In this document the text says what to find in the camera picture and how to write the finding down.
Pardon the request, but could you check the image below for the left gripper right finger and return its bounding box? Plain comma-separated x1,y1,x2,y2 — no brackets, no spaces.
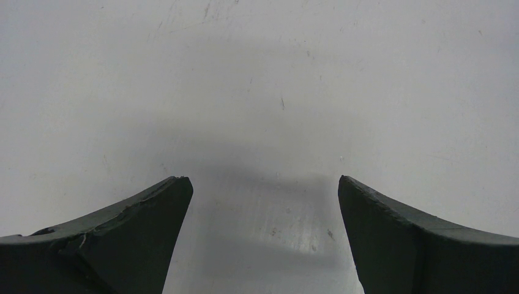
338,176,518,293

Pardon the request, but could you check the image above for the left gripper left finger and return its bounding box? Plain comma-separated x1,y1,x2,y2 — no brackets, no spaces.
1,176,193,293

